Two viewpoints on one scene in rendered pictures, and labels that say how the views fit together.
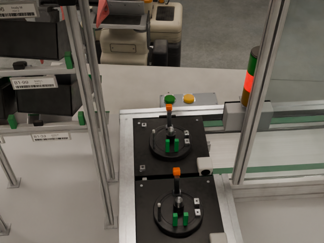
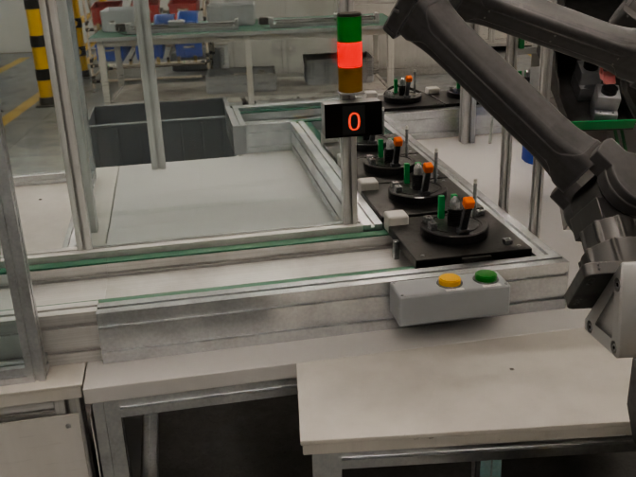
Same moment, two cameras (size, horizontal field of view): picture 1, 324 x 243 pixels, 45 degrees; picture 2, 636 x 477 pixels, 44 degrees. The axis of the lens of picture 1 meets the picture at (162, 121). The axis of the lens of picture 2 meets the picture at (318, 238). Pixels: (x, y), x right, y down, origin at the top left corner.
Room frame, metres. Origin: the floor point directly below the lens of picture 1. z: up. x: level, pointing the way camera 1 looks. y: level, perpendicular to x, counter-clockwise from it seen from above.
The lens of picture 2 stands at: (2.33, -0.47, 1.58)
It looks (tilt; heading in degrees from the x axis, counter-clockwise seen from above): 21 degrees down; 174
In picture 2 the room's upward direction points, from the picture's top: 2 degrees counter-clockwise
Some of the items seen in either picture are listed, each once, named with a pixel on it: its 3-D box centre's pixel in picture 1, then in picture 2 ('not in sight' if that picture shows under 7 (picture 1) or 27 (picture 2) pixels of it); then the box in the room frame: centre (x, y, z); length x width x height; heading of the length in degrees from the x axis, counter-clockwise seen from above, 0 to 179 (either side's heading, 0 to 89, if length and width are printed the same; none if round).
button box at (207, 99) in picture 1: (188, 105); (449, 297); (1.04, -0.10, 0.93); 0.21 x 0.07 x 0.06; 94
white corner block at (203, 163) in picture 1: (204, 166); (396, 221); (0.73, -0.13, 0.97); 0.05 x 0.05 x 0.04; 4
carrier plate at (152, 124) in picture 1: (170, 145); (453, 237); (0.82, -0.03, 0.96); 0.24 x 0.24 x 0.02; 4
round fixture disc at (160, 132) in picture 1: (170, 141); (453, 228); (0.82, -0.03, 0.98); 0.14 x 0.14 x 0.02
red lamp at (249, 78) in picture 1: (255, 79); (349, 54); (0.72, -0.23, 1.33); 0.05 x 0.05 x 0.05
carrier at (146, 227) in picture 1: (178, 205); (417, 179); (0.57, -0.05, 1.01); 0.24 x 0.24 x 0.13; 4
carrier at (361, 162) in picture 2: not in sight; (389, 152); (0.32, -0.06, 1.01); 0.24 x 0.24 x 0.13; 4
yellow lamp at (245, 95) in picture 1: (252, 94); (350, 79); (0.72, -0.23, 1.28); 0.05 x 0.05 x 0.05
